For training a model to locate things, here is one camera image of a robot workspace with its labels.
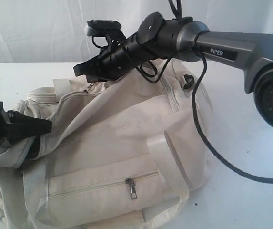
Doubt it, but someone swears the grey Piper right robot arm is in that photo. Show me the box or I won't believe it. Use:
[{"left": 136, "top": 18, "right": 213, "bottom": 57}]
[{"left": 73, "top": 12, "right": 273, "bottom": 127}]

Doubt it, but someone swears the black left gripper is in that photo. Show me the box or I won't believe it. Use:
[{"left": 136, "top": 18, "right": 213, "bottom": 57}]
[{"left": 0, "top": 101, "right": 52, "bottom": 142}]

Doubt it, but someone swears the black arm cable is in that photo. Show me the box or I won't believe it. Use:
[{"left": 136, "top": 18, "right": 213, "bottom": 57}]
[{"left": 91, "top": 0, "right": 273, "bottom": 184}]

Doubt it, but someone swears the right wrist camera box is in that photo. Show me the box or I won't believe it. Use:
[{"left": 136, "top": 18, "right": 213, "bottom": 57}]
[{"left": 86, "top": 20, "right": 126, "bottom": 49}]

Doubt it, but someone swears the cream duffel bag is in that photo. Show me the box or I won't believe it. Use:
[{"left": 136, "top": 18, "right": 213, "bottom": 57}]
[{"left": 0, "top": 60, "right": 215, "bottom": 229}]

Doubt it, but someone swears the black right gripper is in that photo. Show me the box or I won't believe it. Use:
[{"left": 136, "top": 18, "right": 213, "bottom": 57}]
[{"left": 73, "top": 35, "right": 146, "bottom": 83}]

